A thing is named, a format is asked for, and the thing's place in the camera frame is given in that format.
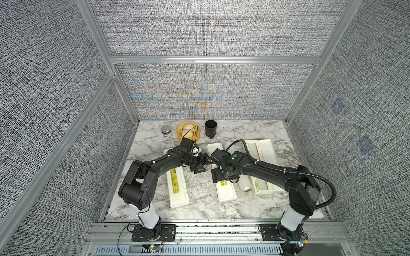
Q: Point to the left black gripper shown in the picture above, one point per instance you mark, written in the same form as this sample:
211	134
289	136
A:
201	162

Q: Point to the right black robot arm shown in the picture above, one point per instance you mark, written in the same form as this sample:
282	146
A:
307	191

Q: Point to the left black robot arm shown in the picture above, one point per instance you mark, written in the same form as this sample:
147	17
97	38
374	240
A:
140	183

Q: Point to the yellow bowl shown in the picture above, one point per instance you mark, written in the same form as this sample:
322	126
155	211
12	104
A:
188	129

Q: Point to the black cup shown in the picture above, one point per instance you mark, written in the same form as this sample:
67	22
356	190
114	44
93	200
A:
210	128

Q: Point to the small silver lidded jar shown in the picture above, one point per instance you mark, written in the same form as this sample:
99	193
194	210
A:
166	131

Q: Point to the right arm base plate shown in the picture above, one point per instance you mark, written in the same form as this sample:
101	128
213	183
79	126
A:
270	234

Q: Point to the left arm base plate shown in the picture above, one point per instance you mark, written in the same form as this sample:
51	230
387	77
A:
160	233

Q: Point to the aluminium front rail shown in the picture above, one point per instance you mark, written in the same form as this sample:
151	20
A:
220	238

